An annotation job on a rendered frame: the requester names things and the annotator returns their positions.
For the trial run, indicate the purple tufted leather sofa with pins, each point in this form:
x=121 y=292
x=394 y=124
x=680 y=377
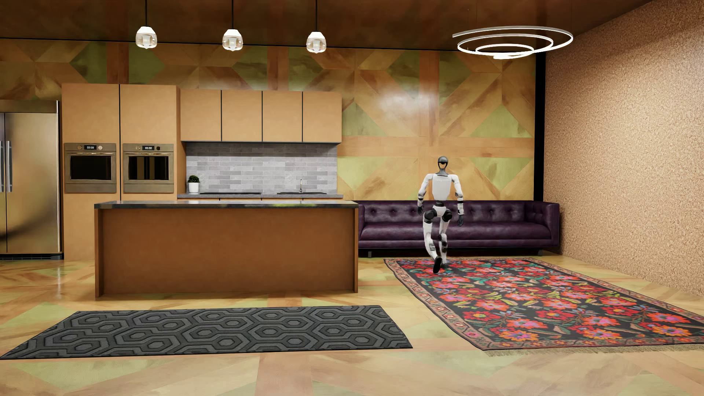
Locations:
x=495 y=225

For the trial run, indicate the white right robot leg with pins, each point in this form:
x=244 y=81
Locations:
x=444 y=228

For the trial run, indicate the white robot leg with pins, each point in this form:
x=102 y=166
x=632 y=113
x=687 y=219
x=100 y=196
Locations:
x=428 y=226
x=444 y=228

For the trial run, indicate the white left robot leg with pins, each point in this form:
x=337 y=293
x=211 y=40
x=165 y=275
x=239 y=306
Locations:
x=428 y=226

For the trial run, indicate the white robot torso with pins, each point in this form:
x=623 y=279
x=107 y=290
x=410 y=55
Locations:
x=440 y=188

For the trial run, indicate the black robot head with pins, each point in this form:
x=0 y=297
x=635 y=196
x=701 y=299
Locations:
x=443 y=163

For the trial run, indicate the red floral patterned rug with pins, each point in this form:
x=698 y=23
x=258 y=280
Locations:
x=544 y=302

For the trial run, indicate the black cooktop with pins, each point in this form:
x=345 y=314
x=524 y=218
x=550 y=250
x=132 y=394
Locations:
x=230 y=192

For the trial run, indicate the brown kitchen island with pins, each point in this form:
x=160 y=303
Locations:
x=225 y=247

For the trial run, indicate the white pendant lamp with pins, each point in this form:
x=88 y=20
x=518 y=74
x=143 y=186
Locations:
x=232 y=39
x=146 y=37
x=316 y=42

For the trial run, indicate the small potted green plant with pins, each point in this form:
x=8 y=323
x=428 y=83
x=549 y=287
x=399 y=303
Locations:
x=193 y=183

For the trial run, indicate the grey hexagon patterned rug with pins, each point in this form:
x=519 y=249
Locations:
x=214 y=330

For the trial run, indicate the stainless built-in oven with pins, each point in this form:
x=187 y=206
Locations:
x=90 y=168
x=148 y=168

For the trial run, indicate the tall tan oven cabinet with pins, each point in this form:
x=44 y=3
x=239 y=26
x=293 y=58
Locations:
x=91 y=113

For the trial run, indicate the stainless steel refrigerator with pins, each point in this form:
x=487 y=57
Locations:
x=30 y=176

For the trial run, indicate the tan wall cabinet row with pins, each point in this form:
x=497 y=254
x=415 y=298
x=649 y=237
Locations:
x=260 y=116

